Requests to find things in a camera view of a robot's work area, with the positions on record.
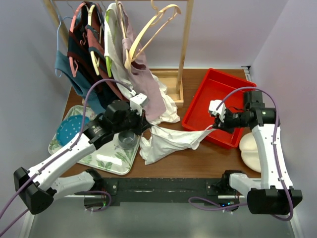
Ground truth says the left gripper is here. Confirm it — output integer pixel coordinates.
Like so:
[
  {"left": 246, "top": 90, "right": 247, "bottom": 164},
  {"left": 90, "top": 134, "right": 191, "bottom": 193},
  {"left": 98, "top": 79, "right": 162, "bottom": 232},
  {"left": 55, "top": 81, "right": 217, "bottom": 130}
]
[{"left": 113, "top": 106, "right": 152, "bottom": 136}]

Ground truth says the white tank top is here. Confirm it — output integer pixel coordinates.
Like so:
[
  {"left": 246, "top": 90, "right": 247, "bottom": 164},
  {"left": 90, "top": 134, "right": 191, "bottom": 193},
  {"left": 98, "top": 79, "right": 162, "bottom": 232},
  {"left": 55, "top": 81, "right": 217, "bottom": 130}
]
[{"left": 140, "top": 125, "right": 216, "bottom": 165}]

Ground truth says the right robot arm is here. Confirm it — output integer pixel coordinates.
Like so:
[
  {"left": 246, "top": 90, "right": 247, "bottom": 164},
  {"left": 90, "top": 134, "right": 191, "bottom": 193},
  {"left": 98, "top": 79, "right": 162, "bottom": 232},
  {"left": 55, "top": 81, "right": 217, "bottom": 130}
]
[{"left": 209, "top": 87, "right": 303, "bottom": 221}]

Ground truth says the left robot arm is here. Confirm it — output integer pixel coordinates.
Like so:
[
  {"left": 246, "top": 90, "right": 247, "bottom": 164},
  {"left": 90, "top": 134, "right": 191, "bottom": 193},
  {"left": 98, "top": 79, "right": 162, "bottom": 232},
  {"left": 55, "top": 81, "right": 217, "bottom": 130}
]
[{"left": 13, "top": 94, "right": 151, "bottom": 215}]

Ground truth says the mauve tank top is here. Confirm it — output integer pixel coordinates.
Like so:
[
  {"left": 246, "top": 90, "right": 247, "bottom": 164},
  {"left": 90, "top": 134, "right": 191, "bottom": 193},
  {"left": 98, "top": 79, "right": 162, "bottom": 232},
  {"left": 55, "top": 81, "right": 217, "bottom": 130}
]
[{"left": 122, "top": 8, "right": 166, "bottom": 121}]

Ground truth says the teal tank top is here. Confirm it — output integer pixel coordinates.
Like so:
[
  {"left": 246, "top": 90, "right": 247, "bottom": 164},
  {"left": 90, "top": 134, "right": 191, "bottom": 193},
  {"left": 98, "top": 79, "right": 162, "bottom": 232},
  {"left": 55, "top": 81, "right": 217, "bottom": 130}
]
[{"left": 65, "top": 56, "right": 115, "bottom": 114}]

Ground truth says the wooden hanger under mauve top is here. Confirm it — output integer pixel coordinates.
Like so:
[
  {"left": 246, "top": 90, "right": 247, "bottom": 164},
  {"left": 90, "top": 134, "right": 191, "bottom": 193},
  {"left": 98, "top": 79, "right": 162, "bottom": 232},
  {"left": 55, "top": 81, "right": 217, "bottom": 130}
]
[{"left": 117, "top": 2, "right": 131, "bottom": 72}]

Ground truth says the green hanger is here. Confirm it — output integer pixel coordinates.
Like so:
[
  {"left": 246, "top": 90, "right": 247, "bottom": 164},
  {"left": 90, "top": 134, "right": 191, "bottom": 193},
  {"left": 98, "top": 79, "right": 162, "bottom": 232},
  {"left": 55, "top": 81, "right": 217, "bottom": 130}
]
[{"left": 104, "top": 10, "right": 112, "bottom": 77}]

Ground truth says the cream plastic hanger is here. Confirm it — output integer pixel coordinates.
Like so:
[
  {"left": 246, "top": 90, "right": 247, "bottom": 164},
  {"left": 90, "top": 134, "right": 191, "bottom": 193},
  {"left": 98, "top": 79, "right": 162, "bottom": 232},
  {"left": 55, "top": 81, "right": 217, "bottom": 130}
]
[{"left": 86, "top": 3, "right": 100, "bottom": 76}]

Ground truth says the pink hanger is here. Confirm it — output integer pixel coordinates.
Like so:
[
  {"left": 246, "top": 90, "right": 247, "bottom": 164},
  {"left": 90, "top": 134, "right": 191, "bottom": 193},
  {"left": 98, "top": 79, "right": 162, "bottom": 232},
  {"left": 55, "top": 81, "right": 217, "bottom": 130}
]
[{"left": 67, "top": 2, "right": 86, "bottom": 77}]

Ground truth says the empty wooden hanger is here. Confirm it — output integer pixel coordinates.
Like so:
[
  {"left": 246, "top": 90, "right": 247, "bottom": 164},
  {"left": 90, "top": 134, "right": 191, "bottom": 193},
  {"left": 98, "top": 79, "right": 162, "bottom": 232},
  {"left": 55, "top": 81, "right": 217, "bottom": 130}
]
[{"left": 124, "top": 0, "right": 182, "bottom": 70}]

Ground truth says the cream divided plate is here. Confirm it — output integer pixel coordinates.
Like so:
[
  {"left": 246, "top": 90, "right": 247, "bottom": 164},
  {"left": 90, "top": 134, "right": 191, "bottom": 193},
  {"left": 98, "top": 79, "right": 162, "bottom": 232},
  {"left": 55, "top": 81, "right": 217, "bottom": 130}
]
[{"left": 239, "top": 132, "right": 261, "bottom": 173}]

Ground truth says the red plastic bin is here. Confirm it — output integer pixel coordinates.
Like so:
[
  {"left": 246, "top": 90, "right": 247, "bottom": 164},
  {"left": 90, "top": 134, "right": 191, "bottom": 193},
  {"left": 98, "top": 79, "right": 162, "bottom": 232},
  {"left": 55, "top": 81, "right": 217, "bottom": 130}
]
[{"left": 182, "top": 68, "right": 257, "bottom": 149}]

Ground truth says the floral serving tray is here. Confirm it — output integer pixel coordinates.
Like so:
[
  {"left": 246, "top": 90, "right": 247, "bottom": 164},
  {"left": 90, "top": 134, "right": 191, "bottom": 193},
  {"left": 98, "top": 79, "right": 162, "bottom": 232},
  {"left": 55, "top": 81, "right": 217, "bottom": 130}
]
[{"left": 48, "top": 105, "right": 141, "bottom": 176}]

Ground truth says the wooden clothes rack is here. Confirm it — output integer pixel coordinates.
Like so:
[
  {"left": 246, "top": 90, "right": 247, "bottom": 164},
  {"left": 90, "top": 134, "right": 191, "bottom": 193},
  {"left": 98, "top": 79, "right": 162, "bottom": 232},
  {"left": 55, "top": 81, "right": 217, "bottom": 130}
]
[{"left": 43, "top": 0, "right": 194, "bottom": 108}]

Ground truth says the blue polka dot plate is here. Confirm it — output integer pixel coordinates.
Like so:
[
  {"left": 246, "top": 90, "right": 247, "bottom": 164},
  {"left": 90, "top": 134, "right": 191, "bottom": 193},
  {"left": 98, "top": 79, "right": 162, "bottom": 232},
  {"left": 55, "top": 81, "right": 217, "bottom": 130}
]
[{"left": 56, "top": 115, "right": 83, "bottom": 146}]

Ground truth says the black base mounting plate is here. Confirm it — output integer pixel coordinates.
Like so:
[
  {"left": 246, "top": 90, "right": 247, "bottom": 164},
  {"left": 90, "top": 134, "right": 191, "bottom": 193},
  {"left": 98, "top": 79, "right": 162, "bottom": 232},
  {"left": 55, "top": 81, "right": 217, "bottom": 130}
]
[{"left": 74, "top": 177, "right": 251, "bottom": 207}]

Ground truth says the white hanging garment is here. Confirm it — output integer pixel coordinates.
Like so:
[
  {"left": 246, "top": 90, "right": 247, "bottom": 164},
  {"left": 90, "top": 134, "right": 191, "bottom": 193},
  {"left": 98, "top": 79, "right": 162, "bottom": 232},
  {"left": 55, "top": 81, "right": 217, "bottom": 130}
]
[{"left": 107, "top": 3, "right": 180, "bottom": 124}]

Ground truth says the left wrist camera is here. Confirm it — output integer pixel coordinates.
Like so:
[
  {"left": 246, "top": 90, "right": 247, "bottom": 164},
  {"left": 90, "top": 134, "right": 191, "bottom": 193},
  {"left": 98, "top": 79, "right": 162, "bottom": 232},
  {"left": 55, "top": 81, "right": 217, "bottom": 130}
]
[{"left": 129, "top": 93, "right": 149, "bottom": 114}]

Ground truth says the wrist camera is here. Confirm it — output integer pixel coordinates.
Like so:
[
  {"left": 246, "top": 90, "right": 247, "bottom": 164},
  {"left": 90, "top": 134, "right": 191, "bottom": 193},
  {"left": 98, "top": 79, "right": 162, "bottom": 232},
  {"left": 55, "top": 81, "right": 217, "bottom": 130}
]
[
  {"left": 209, "top": 100, "right": 226, "bottom": 117},
  {"left": 129, "top": 93, "right": 149, "bottom": 114}
]

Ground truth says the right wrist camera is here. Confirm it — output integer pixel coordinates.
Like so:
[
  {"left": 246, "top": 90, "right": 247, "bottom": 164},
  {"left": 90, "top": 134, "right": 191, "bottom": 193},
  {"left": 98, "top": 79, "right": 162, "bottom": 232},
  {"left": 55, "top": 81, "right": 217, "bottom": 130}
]
[{"left": 209, "top": 100, "right": 226, "bottom": 117}]

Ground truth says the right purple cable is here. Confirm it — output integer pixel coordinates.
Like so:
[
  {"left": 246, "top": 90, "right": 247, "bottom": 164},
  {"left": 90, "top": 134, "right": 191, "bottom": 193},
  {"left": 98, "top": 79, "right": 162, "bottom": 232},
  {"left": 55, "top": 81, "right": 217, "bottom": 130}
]
[{"left": 188, "top": 87, "right": 295, "bottom": 221}]

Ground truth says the purple cable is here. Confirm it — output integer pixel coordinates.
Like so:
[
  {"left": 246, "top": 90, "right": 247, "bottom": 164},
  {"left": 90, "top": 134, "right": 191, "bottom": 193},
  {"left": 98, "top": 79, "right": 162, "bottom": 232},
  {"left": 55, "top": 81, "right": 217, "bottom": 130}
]
[
  {"left": 0, "top": 78, "right": 137, "bottom": 231},
  {"left": 188, "top": 87, "right": 295, "bottom": 221}
]

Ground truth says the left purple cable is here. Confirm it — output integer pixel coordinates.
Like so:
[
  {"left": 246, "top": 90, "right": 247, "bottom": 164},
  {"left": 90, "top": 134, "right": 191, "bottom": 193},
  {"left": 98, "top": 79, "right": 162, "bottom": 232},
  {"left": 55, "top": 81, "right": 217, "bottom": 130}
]
[{"left": 0, "top": 78, "right": 137, "bottom": 231}]

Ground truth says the light blue wire hanger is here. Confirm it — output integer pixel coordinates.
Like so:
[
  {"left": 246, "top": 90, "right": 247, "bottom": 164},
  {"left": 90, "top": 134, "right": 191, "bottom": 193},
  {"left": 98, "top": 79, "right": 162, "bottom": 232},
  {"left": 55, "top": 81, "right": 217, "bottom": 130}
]
[{"left": 50, "top": 0, "right": 72, "bottom": 79}]

